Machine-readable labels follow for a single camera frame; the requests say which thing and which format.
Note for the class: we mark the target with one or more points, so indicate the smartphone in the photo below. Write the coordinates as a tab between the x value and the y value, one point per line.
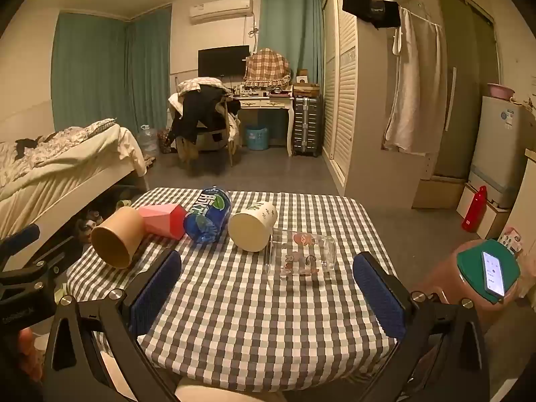
494	274

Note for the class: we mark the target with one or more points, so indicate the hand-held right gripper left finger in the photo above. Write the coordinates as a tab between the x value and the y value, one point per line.
154	295

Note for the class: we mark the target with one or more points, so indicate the brown paper cup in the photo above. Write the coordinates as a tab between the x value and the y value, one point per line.
121	230

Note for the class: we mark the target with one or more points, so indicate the pink plastic stool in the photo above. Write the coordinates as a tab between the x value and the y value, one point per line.
444	276

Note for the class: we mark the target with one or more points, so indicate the cardboard box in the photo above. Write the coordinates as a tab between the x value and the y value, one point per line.
306	90

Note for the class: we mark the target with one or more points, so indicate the red bottle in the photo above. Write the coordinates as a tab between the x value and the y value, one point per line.
474	211

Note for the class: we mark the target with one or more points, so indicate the bed with cream sheet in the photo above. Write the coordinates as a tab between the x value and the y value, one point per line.
63	180

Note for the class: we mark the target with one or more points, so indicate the blue plastic bottle cup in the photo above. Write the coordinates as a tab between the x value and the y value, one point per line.
208	215

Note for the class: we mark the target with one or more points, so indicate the pile of shoes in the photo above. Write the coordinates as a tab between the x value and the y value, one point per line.
94	215

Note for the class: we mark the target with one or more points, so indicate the grey white checked tablecloth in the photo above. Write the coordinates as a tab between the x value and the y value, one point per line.
234	322

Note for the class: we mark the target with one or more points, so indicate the white hanging towel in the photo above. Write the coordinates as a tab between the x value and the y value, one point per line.
412	92

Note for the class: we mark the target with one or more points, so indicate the black television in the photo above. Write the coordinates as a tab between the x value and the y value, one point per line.
223	60

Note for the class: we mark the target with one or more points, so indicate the blue waste bin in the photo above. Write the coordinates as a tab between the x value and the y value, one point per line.
256	138

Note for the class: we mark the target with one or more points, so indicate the pink faceted box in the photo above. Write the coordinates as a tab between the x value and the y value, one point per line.
163	220

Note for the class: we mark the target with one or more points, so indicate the white air conditioner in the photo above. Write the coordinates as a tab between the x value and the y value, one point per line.
221	10

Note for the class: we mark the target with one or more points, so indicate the cream leaf print cup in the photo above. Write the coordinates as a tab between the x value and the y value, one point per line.
253	226

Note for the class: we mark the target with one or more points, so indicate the green mat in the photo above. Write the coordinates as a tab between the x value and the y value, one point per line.
471	264

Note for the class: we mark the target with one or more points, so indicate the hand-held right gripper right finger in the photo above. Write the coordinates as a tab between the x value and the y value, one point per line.
380	299

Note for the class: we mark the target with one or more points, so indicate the black hanging garment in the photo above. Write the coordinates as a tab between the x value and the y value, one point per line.
370	8

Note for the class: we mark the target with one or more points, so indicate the green curtain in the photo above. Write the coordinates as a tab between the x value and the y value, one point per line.
148	71
88	71
303	29

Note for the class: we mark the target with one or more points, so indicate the person's left hand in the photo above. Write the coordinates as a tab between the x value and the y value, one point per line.
30	354

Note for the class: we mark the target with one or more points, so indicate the white louvred wardrobe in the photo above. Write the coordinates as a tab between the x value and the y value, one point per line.
347	113

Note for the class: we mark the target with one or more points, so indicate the clear water jug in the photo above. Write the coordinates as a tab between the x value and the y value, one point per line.
148	140

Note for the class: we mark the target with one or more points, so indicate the dark ribbed suitcase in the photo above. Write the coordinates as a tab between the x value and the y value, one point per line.
307	125

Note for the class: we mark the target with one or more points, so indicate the clear cartoon print glass cup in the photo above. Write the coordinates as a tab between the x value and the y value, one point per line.
301	253

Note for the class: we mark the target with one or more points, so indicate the plaid cloth cover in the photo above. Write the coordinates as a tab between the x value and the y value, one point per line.
268	67

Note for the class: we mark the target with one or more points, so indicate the floral quilt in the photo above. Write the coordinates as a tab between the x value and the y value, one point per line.
54	144

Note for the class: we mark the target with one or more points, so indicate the white desk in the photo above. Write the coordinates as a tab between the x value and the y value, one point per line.
268	102

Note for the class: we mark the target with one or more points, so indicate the chair with clothes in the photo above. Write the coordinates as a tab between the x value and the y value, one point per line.
199	113

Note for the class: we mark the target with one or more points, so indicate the pink basin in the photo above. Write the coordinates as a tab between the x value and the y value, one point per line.
500	91

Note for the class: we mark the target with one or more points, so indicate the colourful small box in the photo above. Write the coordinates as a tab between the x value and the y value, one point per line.
511	238

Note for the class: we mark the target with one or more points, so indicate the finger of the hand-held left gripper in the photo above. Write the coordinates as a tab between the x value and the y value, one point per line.
52	253
19	240

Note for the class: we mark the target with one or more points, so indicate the small white fridge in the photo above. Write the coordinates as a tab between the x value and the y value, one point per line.
498	146

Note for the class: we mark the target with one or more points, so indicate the sliding glass door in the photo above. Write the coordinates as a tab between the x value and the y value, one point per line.
460	92

